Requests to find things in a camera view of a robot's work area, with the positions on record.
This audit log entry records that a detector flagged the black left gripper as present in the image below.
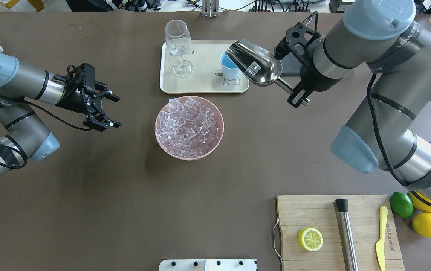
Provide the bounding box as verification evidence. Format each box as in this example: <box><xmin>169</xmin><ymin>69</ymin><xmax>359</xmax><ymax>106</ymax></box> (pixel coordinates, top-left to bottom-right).
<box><xmin>54</xmin><ymin>63</ymin><xmax>121</xmax><ymax>132</ymax></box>

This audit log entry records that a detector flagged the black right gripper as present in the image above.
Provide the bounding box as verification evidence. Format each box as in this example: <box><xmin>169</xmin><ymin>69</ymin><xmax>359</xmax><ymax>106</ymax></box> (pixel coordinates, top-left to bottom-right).
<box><xmin>274</xmin><ymin>23</ymin><xmax>321</xmax><ymax>108</ymax></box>

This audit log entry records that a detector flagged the stainless steel ice scoop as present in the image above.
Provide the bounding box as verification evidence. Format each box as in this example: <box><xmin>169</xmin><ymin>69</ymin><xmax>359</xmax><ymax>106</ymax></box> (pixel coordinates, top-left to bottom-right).
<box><xmin>225</xmin><ymin>38</ymin><xmax>311</xmax><ymax>106</ymax></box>

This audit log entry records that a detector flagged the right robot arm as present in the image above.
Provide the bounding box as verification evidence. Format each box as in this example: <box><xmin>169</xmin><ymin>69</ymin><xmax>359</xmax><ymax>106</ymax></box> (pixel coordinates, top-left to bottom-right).
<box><xmin>288</xmin><ymin>0</ymin><xmax>431</xmax><ymax>200</ymax></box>

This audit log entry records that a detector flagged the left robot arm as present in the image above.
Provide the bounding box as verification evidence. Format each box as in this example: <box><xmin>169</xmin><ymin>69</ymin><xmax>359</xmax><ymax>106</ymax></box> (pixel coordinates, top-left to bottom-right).
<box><xmin>0</xmin><ymin>53</ymin><xmax>121</xmax><ymax>176</ymax></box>

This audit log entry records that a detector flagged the ice cube in scoop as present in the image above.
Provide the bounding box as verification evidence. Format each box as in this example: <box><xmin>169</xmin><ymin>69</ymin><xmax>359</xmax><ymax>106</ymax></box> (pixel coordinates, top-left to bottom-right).
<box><xmin>244</xmin><ymin>61</ymin><xmax>261</xmax><ymax>79</ymax></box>

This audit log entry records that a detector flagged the light blue cup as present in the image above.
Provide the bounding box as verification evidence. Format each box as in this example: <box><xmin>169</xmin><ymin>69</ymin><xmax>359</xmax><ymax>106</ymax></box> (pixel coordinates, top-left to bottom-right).
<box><xmin>220</xmin><ymin>52</ymin><xmax>241</xmax><ymax>80</ymax></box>

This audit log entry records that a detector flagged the clear ice cubes pile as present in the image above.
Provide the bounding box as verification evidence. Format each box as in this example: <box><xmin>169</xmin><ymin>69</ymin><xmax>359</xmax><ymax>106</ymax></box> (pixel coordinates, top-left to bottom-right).
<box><xmin>156</xmin><ymin>97</ymin><xmax>220</xmax><ymax>158</ymax></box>

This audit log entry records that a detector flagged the grey folded cloth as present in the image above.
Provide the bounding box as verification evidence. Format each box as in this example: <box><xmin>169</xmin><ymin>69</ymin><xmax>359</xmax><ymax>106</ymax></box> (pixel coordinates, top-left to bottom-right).
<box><xmin>281</xmin><ymin>52</ymin><xmax>302</xmax><ymax>76</ymax></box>

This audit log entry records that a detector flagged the pink bowl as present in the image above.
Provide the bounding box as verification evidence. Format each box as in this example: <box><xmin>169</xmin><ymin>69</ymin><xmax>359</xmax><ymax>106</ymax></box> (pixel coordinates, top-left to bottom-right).
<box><xmin>154</xmin><ymin>96</ymin><xmax>224</xmax><ymax>161</ymax></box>

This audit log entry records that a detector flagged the cream serving tray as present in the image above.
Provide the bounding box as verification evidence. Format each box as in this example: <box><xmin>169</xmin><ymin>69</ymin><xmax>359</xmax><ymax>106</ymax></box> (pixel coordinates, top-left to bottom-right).
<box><xmin>160</xmin><ymin>40</ymin><xmax>249</xmax><ymax>94</ymax></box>

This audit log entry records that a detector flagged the clear wine glass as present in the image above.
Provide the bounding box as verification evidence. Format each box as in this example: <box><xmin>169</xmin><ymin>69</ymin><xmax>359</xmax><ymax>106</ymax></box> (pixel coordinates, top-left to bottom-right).
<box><xmin>165</xmin><ymin>20</ymin><xmax>193</xmax><ymax>78</ymax></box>

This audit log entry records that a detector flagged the steel muddler black tip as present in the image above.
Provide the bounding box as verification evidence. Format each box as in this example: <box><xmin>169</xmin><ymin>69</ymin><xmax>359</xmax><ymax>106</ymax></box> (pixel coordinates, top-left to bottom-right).
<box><xmin>335</xmin><ymin>199</ymin><xmax>359</xmax><ymax>271</ymax></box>

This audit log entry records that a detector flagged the bamboo cutting board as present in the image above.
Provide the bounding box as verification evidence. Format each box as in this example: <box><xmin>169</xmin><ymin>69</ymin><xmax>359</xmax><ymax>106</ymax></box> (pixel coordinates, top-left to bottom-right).
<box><xmin>276</xmin><ymin>195</ymin><xmax>390</xmax><ymax>271</ymax></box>

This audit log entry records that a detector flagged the green lime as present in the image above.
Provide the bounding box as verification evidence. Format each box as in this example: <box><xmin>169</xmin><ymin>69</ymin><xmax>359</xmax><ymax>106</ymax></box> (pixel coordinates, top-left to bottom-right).
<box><xmin>389</xmin><ymin>192</ymin><xmax>414</xmax><ymax>219</ymax></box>

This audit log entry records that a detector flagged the half lemon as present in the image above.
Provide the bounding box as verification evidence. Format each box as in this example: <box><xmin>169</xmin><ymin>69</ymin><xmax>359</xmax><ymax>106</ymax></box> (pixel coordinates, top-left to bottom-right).
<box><xmin>298</xmin><ymin>227</ymin><xmax>324</xmax><ymax>252</ymax></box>

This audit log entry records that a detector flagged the yellow lemon upper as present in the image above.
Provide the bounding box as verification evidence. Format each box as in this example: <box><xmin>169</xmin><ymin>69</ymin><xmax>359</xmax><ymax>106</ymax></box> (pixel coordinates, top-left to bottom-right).
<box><xmin>407</xmin><ymin>191</ymin><xmax>431</xmax><ymax>213</ymax></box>

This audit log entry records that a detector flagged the yellow lemon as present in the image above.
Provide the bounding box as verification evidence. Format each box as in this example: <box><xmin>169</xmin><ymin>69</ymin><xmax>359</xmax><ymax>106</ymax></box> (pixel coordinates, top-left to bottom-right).
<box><xmin>411</xmin><ymin>212</ymin><xmax>431</xmax><ymax>238</ymax></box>
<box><xmin>407</xmin><ymin>191</ymin><xmax>431</xmax><ymax>213</ymax></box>

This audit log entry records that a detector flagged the yellow plastic knife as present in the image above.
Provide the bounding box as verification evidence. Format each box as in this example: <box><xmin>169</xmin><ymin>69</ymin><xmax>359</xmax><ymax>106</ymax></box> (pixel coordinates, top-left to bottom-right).
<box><xmin>375</xmin><ymin>206</ymin><xmax>388</xmax><ymax>271</ymax></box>

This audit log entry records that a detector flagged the yellow lemon lower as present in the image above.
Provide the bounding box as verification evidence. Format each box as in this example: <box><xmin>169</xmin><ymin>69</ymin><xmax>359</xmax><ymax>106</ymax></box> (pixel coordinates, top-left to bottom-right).
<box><xmin>411</xmin><ymin>212</ymin><xmax>431</xmax><ymax>238</ymax></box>

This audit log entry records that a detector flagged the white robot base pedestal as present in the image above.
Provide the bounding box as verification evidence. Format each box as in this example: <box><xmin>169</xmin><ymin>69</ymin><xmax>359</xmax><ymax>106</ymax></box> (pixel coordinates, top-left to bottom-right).
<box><xmin>158</xmin><ymin>258</ymin><xmax>258</xmax><ymax>271</ymax></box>

